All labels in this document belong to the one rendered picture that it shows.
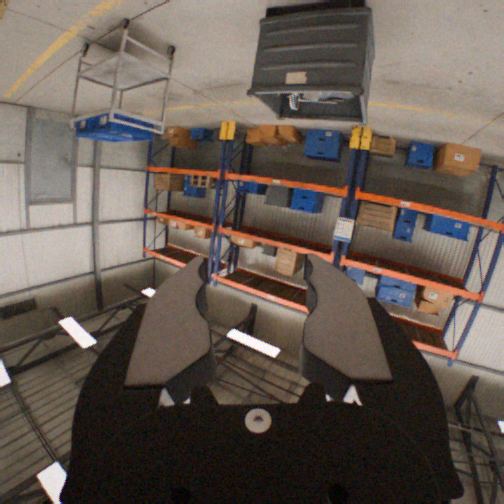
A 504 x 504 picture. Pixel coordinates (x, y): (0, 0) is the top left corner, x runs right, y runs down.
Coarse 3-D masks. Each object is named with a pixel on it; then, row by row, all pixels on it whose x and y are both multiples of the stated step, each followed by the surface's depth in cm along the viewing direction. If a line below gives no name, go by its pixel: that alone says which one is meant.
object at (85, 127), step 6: (84, 120) 199; (90, 120) 194; (78, 126) 204; (84, 126) 199; (90, 126) 196; (78, 132) 207; (84, 132) 199; (90, 132) 197; (90, 138) 227; (96, 138) 233; (102, 138) 239; (108, 138) 246; (114, 138) 222
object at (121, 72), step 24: (120, 48) 152; (144, 48) 170; (168, 48) 197; (96, 72) 191; (120, 72) 195; (144, 72) 197; (168, 72) 202; (120, 96) 241; (72, 120) 201; (120, 120) 176; (144, 120) 196
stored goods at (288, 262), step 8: (232, 240) 583; (240, 240) 570; (248, 240) 561; (264, 248) 554; (272, 248) 544; (280, 248) 499; (272, 256) 544; (280, 256) 504; (288, 256) 495; (296, 256) 496; (280, 264) 507; (288, 264) 498; (296, 264) 513; (280, 272) 510; (288, 272) 501; (296, 272) 525
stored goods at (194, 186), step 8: (160, 176) 648; (168, 176) 631; (176, 176) 650; (184, 176) 678; (192, 176) 573; (200, 176) 562; (208, 176) 551; (160, 184) 653; (168, 184) 635; (176, 184) 659; (184, 184) 640; (192, 184) 577; (200, 184) 566; (208, 184) 554; (216, 184) 585; (184, 192) 645; (192, 192) 633; (200, 192) 640
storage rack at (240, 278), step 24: (360, 144) 456; (336, 192) 415; (240, 216) 621; (264, 240) 500; (288, 240) 560; (336, 240) 429; (216, 264) 569; (336, 264) 524; (240, 288) 549; (264, 288) 566; (288, 288) 586
